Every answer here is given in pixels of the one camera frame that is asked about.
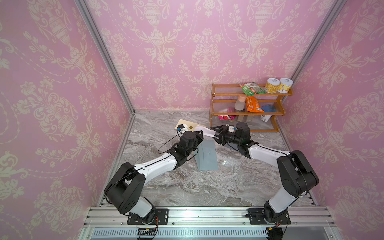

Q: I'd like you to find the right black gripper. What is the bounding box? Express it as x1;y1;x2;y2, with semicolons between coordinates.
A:
211;125;243;147

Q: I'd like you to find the cream yellow envelope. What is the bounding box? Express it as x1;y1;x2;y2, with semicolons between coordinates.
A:
175;119;206;131

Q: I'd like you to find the teal green envelope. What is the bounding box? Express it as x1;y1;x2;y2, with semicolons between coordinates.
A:
194;140;219;171

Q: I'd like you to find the red bordered pink card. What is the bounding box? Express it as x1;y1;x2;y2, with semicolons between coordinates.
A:
195;125;216;138

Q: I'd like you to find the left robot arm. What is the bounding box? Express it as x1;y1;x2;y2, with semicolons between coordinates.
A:
104;131;204;223

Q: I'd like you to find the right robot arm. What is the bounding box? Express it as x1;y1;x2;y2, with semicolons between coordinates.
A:
211;122;320;224

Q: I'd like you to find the magenta pink item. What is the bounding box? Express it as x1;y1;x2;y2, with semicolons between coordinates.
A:
218;108;236;122

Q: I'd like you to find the pink beige bottle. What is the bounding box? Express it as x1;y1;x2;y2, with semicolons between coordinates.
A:
235;95;247;112

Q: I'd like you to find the orange snack bag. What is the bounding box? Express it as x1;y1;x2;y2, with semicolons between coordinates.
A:
246;96;264;113

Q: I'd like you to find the wooden three-tier shelf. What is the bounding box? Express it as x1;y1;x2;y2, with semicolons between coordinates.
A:
209;84;293;133

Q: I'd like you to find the green snack packet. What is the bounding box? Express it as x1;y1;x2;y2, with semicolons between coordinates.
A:
240;82;266;96

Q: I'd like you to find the yellow can left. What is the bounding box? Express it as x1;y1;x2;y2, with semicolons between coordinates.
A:
265;78;281;94

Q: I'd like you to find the yellow can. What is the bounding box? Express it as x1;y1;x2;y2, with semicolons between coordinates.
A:
277;78;294;94
265;78;281;94

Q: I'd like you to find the yellow can right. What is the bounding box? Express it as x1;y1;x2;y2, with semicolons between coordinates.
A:
277;78;294;94

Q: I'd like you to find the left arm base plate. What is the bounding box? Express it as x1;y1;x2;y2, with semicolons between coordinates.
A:
127;208;169;225

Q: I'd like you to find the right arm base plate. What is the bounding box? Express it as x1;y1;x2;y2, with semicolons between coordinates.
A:
245;208;291;226

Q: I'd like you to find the aluminium front rail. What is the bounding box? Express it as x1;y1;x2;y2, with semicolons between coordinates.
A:
79;206;342;240

